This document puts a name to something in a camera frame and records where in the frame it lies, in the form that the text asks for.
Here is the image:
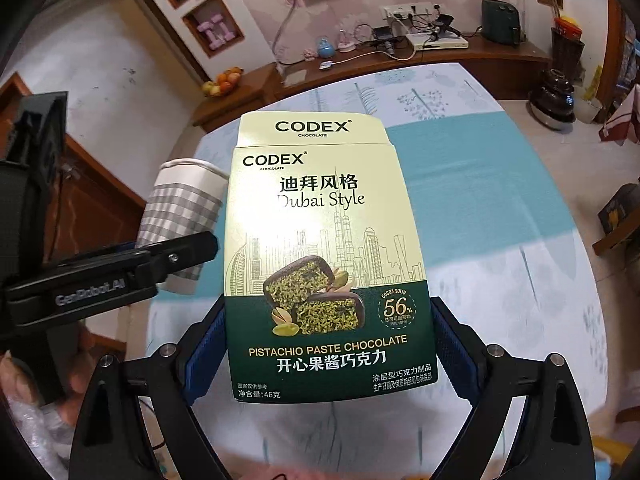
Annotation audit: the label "white set-top box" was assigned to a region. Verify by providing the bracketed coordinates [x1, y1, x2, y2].
[405, 34, 471, 52]

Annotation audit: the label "fruit bowl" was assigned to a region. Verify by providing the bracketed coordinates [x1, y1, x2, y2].
[201, 67, 243, 98]

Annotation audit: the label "brown wooden door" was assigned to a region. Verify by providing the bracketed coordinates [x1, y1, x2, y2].
[0, 72, 147, 361]

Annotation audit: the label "clear plastic bag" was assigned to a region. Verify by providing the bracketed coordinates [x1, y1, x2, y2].
[7, 400, 73, 480]

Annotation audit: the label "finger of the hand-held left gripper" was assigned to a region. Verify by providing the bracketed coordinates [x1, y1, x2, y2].
[132, 232, 221, 282]

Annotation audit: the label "grey checkered paper cup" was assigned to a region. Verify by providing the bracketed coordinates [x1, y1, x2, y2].
[137, 158, 231, 294]

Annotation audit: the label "wooden side cabinet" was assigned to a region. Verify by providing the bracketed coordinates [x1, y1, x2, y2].
[192, 62, 281, 133]

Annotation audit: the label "dark printed cardboard box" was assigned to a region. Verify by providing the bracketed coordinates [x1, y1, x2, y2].
[597, 184, 640, 235]

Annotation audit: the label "yellow green chocolate box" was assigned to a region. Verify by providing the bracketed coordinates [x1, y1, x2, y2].
[222, 112, 442, 404]

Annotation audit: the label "white wall outlets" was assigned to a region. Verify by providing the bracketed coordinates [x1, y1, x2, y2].
[380, 4, 433, 18]

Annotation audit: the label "dark green air fryer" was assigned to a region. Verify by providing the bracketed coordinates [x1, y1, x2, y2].
[481, 0, 521, 47]

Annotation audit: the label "dark round ceramic jar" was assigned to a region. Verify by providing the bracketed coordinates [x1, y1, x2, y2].
[529, 67, 576, 132]

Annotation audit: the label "white container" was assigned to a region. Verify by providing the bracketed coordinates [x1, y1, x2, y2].
[575, 95, 603, 123]

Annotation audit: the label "black handheld device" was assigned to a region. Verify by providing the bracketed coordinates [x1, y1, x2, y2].
[431, 17, 458, 41]

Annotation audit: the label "tree print tablecloth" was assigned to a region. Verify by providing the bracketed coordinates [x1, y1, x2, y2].
[125, 62, 609, 480]

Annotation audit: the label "person's left hand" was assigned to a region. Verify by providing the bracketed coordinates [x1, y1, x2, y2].
[60, 329, 103, 408]

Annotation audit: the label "wooden television bench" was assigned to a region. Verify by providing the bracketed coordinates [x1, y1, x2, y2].
[265, 35, 551, 107]

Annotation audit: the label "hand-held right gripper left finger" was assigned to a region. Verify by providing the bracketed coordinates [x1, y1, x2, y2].
[72, 305, 236, 480]

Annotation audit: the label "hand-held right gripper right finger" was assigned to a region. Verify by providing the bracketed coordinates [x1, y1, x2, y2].
[430, 297, 599, 480]

